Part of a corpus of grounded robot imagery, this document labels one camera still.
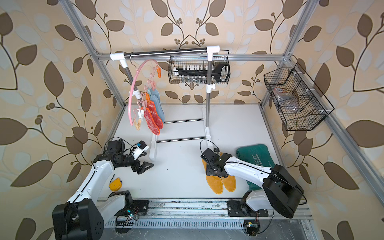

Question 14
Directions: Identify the pink clip hanger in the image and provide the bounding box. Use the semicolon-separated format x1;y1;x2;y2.
128;59;161;131

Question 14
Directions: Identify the yellow fuzzy insole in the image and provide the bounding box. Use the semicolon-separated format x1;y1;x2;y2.
206;175;224;195
218;176;236;195

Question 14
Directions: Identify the green plastic tool case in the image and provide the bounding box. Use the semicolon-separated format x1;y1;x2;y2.
235;143;277;192

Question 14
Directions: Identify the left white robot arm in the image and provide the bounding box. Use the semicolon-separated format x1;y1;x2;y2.
52;139;154;240

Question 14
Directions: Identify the back black wire basket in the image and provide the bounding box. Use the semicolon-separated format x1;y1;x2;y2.
168;53;231;84

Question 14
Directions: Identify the grey blue insole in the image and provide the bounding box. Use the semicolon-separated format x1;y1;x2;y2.
148;89;165;123

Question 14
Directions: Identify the red patterned insole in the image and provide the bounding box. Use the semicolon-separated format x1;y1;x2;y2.
148;101;164;130
144;109;160;136

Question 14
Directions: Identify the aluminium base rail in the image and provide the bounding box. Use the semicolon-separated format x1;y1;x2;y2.
61;197;313;230

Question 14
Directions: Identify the metal clothes rack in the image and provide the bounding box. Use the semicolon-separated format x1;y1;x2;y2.
109;46;221;161

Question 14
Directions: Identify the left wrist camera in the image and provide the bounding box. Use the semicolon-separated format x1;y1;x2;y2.
132;141;149;160

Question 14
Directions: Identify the side black wire basket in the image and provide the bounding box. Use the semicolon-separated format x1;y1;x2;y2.
264;63;335;131

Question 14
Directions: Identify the yellow tape measure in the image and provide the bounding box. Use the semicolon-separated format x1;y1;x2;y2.
109;178;122;192

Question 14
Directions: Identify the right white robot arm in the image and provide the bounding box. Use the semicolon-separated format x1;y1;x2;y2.
201;148;305;219

